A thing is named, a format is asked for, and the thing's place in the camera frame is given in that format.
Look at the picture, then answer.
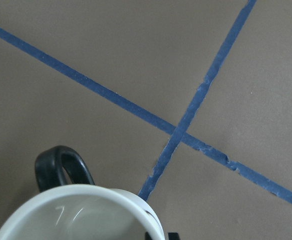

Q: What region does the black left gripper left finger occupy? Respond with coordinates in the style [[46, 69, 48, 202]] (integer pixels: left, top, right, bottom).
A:
[[145, 232, 152, 240]]

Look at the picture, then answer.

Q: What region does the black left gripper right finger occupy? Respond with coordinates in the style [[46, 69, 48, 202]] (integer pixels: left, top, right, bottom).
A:
[[168, 232, 180, 240]]

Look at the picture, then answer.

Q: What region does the white mug black handle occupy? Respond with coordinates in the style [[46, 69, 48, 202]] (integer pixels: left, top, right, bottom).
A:
[[0, 145, 165, 240]]

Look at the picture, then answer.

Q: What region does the brown paper table cover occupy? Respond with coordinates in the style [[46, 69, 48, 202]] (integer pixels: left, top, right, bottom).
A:
[[0, 0, 292, 240]]

